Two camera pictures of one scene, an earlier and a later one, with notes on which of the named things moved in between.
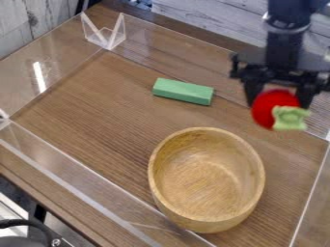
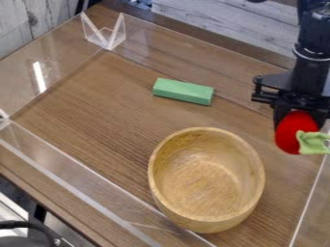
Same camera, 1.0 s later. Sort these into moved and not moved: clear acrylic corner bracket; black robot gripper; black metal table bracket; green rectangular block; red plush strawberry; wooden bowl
Moved: red plush strawberry; black robot gripper
Not moved: black metal table bracket; wooden bowl; green rectangular block; clear acrylic corner bracket
